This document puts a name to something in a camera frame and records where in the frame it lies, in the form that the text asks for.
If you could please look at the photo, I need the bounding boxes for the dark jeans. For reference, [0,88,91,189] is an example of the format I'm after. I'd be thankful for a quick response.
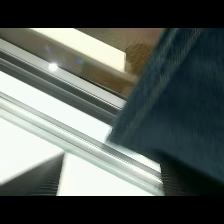
[106,28,224,184]

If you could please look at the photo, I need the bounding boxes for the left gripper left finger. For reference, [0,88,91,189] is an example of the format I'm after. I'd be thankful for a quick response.
[0,150,67,197]

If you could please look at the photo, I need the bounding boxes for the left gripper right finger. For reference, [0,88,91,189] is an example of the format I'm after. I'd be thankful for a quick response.
[158,154,224,197]

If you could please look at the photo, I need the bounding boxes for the silver frame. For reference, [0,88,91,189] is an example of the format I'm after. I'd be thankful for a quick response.
[0,37,166,197]

